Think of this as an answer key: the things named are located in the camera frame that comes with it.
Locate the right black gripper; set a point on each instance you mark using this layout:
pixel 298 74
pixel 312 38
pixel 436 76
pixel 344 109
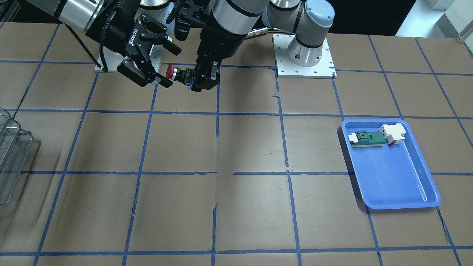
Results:
pixel 123 35

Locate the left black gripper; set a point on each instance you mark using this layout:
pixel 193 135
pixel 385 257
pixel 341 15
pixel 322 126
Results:
pixel 216 47

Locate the red emergency stop button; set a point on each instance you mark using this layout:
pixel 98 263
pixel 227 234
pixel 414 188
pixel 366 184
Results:
pixel 185 76

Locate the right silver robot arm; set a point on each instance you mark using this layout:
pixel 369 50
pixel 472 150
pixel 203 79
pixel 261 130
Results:
pixel 75 14

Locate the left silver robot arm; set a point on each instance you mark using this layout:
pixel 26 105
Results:
pixel 230 22

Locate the green white connector block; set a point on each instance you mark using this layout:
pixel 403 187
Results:
pixel 366 139

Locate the blue plastic tray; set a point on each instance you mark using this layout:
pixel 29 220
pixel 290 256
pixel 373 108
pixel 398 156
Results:
pixel 391 177

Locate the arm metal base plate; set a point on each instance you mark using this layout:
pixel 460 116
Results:
pixel 111 62
pixel 295 61

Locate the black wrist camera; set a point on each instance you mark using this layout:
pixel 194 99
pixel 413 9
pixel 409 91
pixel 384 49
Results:
pixel 188 14

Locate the silver wire mesh shelf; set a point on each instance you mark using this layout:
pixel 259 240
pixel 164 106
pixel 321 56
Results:
pixel 15 145

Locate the white red switch block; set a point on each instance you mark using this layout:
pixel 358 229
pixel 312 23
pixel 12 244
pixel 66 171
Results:
pixel 393 134

